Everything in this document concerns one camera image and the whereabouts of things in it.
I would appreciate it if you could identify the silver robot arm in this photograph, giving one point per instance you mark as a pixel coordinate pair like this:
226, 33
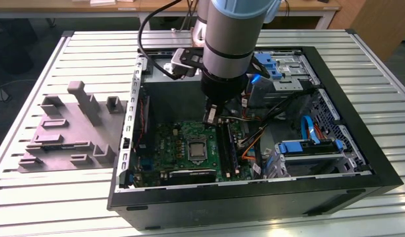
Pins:
224, 37

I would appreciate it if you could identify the CPU socket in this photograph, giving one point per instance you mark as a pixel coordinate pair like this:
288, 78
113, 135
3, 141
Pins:
196, 161

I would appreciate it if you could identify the grey power supply unit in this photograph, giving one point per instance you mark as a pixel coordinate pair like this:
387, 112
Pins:
168, 98

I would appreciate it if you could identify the blue plastic drive latch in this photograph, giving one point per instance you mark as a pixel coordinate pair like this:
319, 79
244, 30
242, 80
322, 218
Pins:
271, 71

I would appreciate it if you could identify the metal drive cage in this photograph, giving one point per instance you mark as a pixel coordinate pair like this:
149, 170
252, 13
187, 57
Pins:
287, 86

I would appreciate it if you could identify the black RAM slot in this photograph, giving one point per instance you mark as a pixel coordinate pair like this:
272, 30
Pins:
228, 150
222, 150

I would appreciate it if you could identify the green motherboard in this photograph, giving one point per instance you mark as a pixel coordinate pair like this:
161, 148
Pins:
168, 138

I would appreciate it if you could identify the RAM stick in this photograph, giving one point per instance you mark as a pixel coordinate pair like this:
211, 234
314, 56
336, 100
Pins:
57, 147
232, 151

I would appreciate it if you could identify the hard disk in blue carrier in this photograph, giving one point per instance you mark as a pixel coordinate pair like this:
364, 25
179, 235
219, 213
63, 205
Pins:
291, 146

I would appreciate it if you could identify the graphics card with black shroud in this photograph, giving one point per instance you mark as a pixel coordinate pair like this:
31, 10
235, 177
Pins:
192, 174

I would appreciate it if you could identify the blue board connector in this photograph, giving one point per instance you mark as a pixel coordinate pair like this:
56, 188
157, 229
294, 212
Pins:
147, 165

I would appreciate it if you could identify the grey parts rack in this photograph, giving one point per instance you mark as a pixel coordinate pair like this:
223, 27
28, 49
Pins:
76, 128

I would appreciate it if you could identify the black PC case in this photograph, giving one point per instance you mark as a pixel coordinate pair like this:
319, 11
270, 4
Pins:
222, 209

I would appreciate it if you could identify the white paper box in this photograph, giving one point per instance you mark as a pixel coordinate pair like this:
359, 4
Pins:
101, 2

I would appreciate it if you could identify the wooden cabinet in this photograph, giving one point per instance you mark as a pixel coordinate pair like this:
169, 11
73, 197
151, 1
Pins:
379, 24

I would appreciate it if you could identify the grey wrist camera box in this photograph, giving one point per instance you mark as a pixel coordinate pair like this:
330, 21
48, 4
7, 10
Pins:
184, 61

